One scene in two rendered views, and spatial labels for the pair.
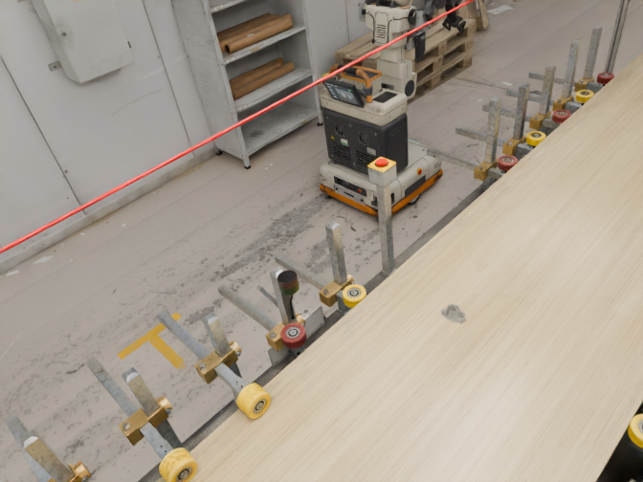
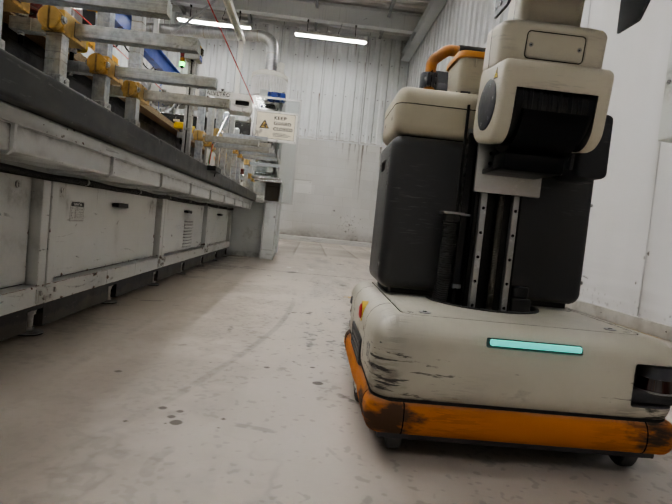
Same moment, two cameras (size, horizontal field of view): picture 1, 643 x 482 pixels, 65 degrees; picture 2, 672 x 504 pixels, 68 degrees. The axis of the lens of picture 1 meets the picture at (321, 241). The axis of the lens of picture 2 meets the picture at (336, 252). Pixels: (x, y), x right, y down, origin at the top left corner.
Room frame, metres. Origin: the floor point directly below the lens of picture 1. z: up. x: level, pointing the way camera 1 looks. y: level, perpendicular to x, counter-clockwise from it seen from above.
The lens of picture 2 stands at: (3.49, -1.76, 0.44)
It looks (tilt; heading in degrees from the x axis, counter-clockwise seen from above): 3 degrees down; 125
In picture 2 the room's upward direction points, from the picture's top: 6 degrees clockwise
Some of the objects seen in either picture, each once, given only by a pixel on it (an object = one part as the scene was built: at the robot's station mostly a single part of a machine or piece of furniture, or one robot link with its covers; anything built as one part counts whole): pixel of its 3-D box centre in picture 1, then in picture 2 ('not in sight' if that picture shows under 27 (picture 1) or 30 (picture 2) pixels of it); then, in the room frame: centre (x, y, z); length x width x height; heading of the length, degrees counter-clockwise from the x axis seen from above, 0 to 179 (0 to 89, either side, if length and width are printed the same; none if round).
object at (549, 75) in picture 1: (543, 112); (59, 11); (2.25, -1.21, 0.87); 0.04 x 0.04 x 0.48; 39
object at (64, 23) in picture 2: (541, 119); (63, 27); (2.24, -1.19, 0.84); 0.14 x 0.06 x 0.05; 129
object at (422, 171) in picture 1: (380, 171); (475, 349); (3.06, -0.50, 0.16); 0.67 x 0.64 x 0.25; 128
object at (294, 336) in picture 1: (295, 342); not in sight; (1.07, 0.14, 0.85); 0.08 x 0.08 x 0.11
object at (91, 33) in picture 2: (521, 116); (106, 36); (2.30, -1.12, 0.84); 0.43 x 0.03 x 0.04; 39
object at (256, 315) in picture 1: (257, 316); (232, 147); (1.23, 0.26, 0.84); 0.43 x 0.03 x 0.04; 39
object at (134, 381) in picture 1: (160, 423); (223, 147); (0.84, 0.54, 0.89); 0.04 x 0.04 x 0.48; 39
